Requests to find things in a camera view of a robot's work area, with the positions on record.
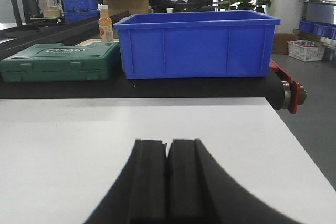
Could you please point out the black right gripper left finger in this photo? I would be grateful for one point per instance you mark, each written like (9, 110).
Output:
(138, 195)

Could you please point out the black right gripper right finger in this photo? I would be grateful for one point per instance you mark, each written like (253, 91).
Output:
(201, 191)

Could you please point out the beige plastic tray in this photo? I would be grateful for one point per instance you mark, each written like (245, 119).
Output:
(89, 42)

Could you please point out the large blue plastic bin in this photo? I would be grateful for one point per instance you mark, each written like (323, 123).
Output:
(196, 44)

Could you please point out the green SATA tool case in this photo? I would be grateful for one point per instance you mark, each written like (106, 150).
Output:
(58, 62)

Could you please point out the small floor cardboard box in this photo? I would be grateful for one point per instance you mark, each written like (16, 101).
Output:
(280, 42)

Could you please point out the orange juice bottle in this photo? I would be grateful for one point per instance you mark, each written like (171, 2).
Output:
(105, 24)

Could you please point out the white paper cup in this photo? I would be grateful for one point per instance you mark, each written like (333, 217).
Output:
(170, 10)

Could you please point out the large cardboard box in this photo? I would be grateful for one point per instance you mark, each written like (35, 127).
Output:
(132, 6)

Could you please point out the blue crate on conveyor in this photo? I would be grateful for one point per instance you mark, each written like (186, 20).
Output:
(76, 10)

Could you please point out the red conveyor end bracket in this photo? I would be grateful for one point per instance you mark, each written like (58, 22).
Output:
(295, 93)

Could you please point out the white wire basket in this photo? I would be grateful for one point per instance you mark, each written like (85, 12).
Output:
(306, 51)

